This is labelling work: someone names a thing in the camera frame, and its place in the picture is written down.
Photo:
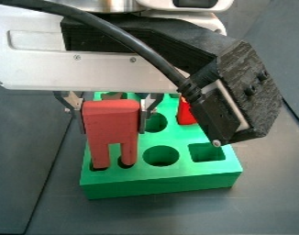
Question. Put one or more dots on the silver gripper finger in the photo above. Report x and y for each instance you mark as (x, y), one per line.
(149, 101)

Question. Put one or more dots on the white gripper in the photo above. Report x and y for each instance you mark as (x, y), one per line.
(36, 63)

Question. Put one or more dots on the red two-legged square-circle block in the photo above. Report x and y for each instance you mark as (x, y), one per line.
(110, 122)

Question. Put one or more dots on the green shape-sorter board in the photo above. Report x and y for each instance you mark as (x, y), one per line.
(177, 161)

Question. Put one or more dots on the brown star block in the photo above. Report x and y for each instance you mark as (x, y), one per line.
(110, 96)

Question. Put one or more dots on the bright red rectangular block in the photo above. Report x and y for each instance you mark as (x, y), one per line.
(184, 117)

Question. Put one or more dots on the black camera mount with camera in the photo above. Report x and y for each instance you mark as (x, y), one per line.
(216, 70)

